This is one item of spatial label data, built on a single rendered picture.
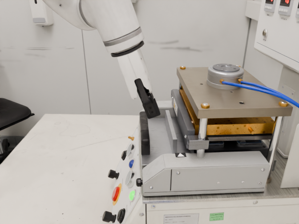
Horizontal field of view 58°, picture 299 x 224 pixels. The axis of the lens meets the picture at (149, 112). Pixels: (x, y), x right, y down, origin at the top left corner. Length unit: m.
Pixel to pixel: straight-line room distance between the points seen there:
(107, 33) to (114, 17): 0.04
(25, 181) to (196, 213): 0.57
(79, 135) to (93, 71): 1.07
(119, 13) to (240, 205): 0.45
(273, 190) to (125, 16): 0.46
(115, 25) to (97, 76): 1.62
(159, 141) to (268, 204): 0.27
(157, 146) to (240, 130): 0.19
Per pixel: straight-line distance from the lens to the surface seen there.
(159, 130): 0.71
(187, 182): 0.55
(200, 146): 0.54
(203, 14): 2.02
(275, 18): 0.73
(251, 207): 0.63
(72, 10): 0.61
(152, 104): 0.61
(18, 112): 2.12
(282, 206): 0.66
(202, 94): 0.57
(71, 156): 1.03
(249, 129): 0.59
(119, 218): 0.65
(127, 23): 0.54
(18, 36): 2.27
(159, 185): 0.55
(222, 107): 0.52
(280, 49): 0.69
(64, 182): 0.92
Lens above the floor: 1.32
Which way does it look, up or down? 26 degrees down
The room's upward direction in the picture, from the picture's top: straight up
